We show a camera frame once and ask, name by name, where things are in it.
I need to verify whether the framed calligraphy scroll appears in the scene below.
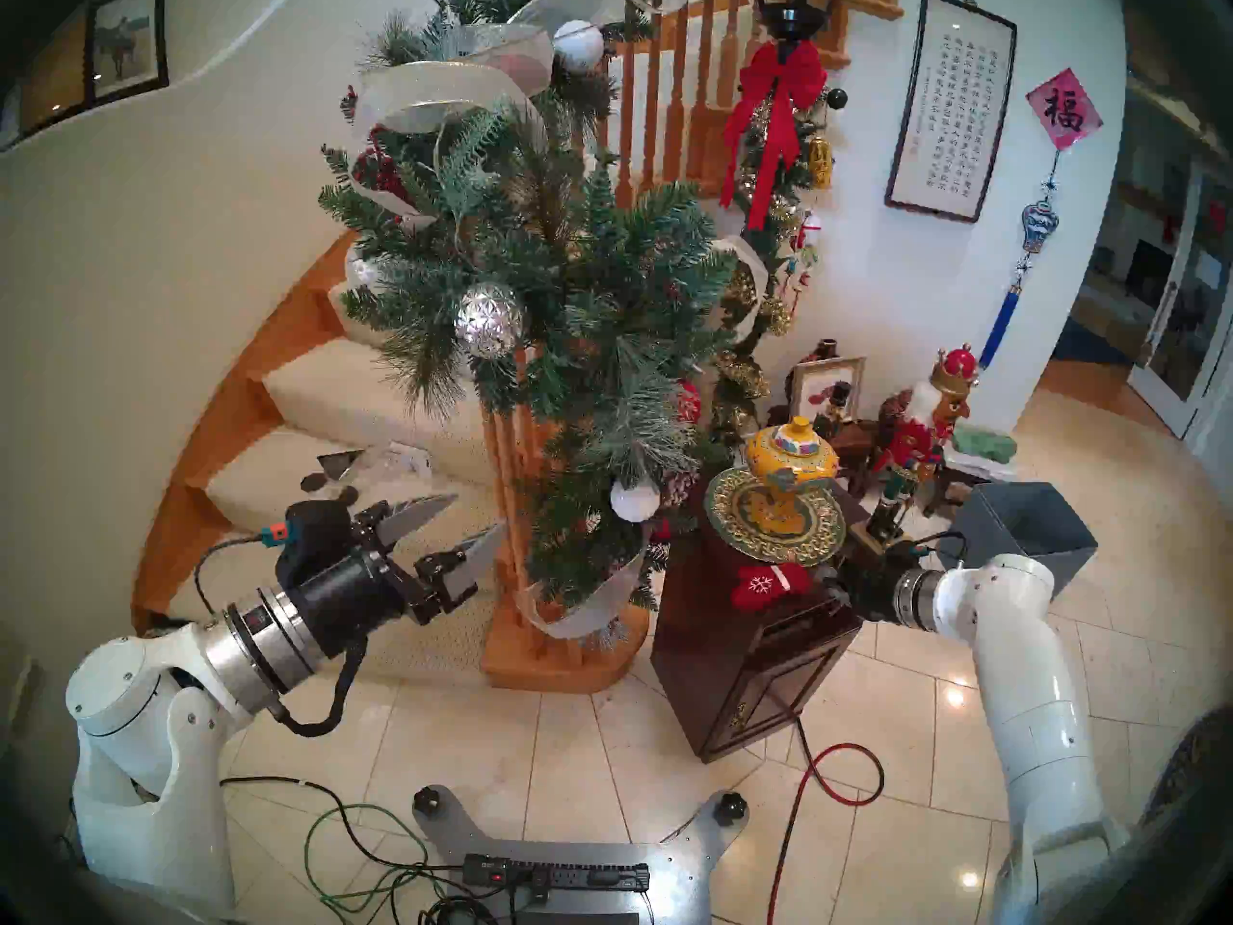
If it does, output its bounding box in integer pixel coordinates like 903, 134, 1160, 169
884, 0, 1018, 223

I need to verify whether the green floor cable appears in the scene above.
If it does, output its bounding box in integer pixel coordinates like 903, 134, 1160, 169
303, 803, 430, 919

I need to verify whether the red berry sprig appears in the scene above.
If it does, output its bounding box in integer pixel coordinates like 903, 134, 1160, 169
352, 152, 406, 201

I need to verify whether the thin black left camera cable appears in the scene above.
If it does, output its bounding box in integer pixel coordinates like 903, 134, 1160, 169
193, 533, 280, 616

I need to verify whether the black power strip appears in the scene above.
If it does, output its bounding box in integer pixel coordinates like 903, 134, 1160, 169
462, 854, 651, 890

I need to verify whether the black lantern lamp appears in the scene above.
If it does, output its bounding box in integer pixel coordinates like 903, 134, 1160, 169
751, 0, 856, 42

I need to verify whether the brown framed picture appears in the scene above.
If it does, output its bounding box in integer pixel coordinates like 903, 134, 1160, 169
19, 8, 92, 139

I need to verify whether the green gold round plate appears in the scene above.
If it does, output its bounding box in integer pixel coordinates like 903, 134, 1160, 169
703, 465, 847, 566

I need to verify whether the wooden balustrade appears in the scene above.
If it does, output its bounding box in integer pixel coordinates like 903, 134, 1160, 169
482, 0, 955, 664

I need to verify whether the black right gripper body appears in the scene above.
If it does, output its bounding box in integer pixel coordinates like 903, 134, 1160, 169
836, 562, 902, 627

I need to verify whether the dark wood cabinet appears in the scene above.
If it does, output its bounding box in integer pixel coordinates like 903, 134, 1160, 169
650, 494, 911, 764

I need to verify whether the grey plastic bin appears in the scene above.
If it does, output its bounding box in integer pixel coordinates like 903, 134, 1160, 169
939, 482, 1099, 596

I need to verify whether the framed horse photo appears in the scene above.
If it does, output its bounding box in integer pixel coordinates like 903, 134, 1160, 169
84, 0, 170, 105

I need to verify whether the small white picture frame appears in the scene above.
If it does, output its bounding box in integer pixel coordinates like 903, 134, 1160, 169
790, 357, 866, 428

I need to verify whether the black right camera cable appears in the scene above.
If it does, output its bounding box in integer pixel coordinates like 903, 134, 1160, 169
905, 530, 966, 572

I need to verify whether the yellow lidded ceramic jar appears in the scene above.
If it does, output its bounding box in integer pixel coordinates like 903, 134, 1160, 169
745, 417, 841, 534

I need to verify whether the white glass door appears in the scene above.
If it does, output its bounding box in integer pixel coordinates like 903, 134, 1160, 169
1127, 157, 1233, 442

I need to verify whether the carpeted wooden staircase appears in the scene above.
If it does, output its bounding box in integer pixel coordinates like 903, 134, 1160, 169
130, 229, 651, 695

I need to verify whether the decorated green pine garland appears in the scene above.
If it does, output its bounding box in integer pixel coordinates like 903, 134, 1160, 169
347, 0, 772, 640

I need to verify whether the red bow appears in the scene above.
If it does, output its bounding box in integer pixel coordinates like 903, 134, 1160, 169
720, 39, 829, 232

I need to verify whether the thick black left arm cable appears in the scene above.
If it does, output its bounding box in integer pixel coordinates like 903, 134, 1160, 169
265, 634, 372, 738

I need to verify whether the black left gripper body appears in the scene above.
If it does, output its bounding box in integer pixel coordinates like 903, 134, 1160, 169
294, 545, 463, 659

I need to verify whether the red diamond fu hanging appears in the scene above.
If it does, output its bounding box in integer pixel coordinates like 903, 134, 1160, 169
1026, 68, 1104, 151

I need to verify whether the silver faceted ball ornament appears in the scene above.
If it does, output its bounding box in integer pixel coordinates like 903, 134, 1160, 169
455, 282, 529, 358

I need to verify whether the black floor cable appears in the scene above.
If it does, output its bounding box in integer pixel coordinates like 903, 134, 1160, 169
220, 777, 468, 876

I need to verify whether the red floor cable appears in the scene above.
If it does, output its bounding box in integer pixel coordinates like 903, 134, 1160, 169
766, 740, 885, 925

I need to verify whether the clear plastic packaging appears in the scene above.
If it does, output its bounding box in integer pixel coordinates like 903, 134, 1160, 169
318, 441, 434, 481

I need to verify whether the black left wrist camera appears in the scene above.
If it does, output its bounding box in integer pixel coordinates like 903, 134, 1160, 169
275, 499, 353, 587

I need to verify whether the white ball ornament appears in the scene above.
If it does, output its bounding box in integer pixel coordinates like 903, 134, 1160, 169
610, 477, 662, 523
553, 19, 605, 73

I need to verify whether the blue tassel knot charm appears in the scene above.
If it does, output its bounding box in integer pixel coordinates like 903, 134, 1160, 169
980, 150, 1061, 370

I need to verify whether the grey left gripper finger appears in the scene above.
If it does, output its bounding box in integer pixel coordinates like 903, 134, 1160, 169
354, 494, 457, 548
416, 521, 507, 608

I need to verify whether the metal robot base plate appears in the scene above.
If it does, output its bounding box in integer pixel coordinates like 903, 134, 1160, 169
412, 783, 750, 925

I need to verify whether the large red nutcracker figure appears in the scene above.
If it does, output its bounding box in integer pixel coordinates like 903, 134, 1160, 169
862, 347, 982, 548

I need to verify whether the red mitten ornament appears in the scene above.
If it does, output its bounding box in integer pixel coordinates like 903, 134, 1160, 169
730, 562, 812, 611

